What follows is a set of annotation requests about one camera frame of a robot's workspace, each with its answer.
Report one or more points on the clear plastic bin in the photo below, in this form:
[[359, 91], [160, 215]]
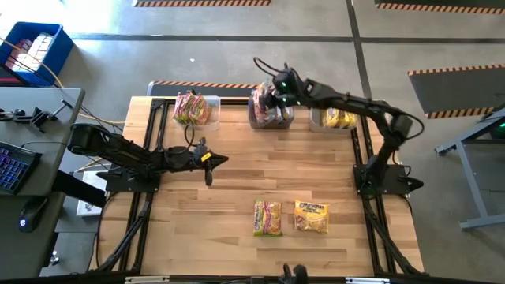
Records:
[[215, 118]]

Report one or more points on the backlit computer keyboard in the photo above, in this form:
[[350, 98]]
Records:
[[13, 171]]

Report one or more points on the black desk clamp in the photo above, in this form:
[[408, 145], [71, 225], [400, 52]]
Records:
[[39, 117]]

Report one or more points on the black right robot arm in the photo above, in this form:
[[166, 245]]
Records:
[[355, 103]]

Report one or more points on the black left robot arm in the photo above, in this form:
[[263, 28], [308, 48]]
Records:
[[118, 152]]

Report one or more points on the black computer mouse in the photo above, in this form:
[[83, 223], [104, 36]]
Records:
[[33, 211]]

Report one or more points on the small metal knob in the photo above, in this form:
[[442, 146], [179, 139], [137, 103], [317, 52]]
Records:
[[54, 259]]

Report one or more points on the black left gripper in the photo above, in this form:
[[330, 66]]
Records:
[[203, 158]]

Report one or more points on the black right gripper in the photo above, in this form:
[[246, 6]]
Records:
[[292, 90]]

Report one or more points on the black aluminium rig frame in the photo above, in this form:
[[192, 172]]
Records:
[[372, 236]]

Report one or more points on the light grey plastic bin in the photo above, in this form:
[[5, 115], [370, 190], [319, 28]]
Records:
[[315, 126]]

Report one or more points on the black device with green light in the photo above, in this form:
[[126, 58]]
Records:
[[500, 130]]

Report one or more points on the blue-edged Maruchan noodle pack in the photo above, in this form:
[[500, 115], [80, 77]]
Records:
[[256, 104], [265, 116], [276, 118], [288, 113]]

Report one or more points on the white printed box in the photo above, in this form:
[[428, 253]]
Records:
[[88, 209]]

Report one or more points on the grey desk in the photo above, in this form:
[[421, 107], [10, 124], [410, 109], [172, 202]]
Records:
[[23, 256]]

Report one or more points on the white metal bracket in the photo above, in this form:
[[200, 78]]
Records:
[[146, 280], [367, 281]]

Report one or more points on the pink and white boxes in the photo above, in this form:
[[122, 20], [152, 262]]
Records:
[[31, 51]]

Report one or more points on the blue plastic crate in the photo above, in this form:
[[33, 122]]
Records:
[[59, 47]]

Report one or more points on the smoky grey plastic bin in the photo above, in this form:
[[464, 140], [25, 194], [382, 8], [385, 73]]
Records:
[[252, 125]]

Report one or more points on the black flat bar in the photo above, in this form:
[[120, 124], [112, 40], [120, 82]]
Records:
[[79, 188]]

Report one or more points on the grey metal frame table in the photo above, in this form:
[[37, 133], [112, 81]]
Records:
[[469, 185]]

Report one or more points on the black hazard-striped floor mat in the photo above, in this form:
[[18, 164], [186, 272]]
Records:
[[434, 4], [173, 90], [197, 3], [453, 92]]

